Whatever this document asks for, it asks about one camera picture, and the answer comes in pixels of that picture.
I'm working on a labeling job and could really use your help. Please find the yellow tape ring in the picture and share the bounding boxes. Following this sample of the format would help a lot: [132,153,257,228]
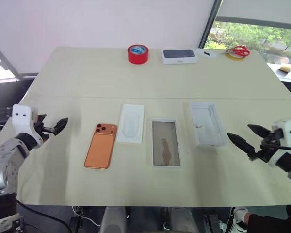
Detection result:
[225,51,246,61]

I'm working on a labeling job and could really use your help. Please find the closed white phone box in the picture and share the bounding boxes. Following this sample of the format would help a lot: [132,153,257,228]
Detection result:
[161,49,199,66]

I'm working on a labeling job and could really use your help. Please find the white card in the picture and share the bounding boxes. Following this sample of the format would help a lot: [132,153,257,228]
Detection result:
[194,48,218,59]

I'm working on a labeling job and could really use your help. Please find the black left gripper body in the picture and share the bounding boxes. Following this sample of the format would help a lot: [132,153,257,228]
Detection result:
[33,114,57,142]

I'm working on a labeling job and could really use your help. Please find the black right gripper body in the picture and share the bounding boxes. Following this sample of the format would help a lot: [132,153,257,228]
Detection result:
[248,128,286,164]

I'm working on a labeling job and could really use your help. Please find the white sneaker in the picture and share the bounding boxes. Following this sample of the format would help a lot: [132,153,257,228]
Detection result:
[232,206,251,232]

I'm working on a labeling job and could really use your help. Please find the red-handled scissors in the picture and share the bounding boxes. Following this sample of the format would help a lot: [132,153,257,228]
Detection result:
[226,45,251,58]

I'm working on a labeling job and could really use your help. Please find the grey slanted window frame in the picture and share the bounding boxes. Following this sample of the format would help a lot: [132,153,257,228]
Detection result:
[0,38,23,79]

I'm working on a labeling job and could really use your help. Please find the red tape roll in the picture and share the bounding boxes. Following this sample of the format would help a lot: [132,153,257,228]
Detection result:
[127,44,149,65]

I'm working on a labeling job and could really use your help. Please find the phone box lid with picture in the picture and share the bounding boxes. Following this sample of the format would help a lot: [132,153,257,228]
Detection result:
[151,117,184,169]

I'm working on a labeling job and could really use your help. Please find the dark window frame post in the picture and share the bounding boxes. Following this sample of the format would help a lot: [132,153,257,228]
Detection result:
[197,0,223,49]

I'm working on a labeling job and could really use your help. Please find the white moulded insert tray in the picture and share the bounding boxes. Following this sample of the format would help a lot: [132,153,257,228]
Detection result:
[116,103,146,145]

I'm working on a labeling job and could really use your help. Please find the dark trouser leg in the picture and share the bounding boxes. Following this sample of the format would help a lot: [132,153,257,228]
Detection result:
[244,212,291,233]

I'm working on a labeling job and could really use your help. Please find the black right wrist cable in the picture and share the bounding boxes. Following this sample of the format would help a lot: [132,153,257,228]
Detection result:
[260,141,291,152]

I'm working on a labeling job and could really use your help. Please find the white side table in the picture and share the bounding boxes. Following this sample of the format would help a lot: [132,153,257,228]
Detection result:
[266,62,291,83]

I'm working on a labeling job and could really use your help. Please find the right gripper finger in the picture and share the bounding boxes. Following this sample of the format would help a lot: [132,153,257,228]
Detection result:
[247,124,272,139]
[227,132,256,155]

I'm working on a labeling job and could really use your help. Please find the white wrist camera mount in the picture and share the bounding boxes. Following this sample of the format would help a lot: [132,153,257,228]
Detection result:
[268,117,291,168]
[11,104,44,148]

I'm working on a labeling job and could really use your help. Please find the black floor cable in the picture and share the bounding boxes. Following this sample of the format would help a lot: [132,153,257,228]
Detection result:
[16,200,72,233]

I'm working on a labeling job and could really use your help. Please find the orange smartphone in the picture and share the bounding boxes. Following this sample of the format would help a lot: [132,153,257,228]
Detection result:
[84,123,119,170]

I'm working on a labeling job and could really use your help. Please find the grey rounded shape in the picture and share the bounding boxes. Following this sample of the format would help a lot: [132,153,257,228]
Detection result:
[100,206,129,233]

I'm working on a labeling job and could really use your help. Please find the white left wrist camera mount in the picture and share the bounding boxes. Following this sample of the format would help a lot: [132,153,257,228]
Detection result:
[11,104,44,148]

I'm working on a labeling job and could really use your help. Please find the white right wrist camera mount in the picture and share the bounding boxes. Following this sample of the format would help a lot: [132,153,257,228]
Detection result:
[268,117,291,168]

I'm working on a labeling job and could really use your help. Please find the white floor cable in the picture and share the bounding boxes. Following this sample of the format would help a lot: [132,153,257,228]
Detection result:
[72,206,101,227]

